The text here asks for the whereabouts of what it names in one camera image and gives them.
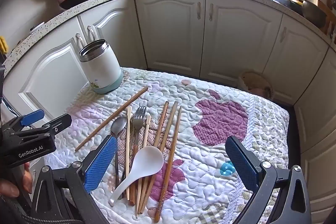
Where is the long dark brown chopstick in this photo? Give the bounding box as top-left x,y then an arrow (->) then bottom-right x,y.
75,86 -> 149,152

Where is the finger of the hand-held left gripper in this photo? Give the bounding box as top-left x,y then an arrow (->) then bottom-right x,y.
33,113 -> 73,136
3,109 -> 45,133

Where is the white cabinet door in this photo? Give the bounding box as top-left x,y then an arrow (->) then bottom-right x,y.
133,0 -> 207,77
1,36 -> 90,169
204,0 -> 283,88
262,14 -> 331,106
78,0 -> 147,69
293,48 -> 336,203

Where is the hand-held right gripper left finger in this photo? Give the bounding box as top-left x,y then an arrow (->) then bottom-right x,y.
29,135 -> 118,224

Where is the white steel-rimmed jar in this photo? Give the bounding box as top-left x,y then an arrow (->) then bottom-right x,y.
79,39 -> 123,95

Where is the metal spoon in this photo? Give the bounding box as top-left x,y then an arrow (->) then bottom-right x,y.
110,117 -> 128,199

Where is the printed quilted blanket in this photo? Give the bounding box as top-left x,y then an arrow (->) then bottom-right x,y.
43,67 -> 290,224

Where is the metal fork with wooden handle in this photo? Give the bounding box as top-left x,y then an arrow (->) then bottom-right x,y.
129,106 -> 147,205

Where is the speckled kitchen countertop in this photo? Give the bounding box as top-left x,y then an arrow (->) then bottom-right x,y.
0,0 -> 336,77

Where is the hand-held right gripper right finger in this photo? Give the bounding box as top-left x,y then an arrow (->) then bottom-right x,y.
225,136 -> 313,224

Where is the dark wok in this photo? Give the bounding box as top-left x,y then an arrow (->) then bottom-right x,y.
301,0 -> 328,28

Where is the beige basket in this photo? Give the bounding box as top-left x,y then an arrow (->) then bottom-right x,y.
238,71 -> 274,102

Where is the person's left hand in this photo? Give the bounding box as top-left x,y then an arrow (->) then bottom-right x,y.
0,162 -> 33,198

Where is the white plastic rice spoon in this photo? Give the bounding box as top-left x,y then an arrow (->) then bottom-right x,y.
109,145 -> 164,207

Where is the brown chopstick with patterned end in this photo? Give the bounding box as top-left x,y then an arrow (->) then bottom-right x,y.
154,106 -> 182,223

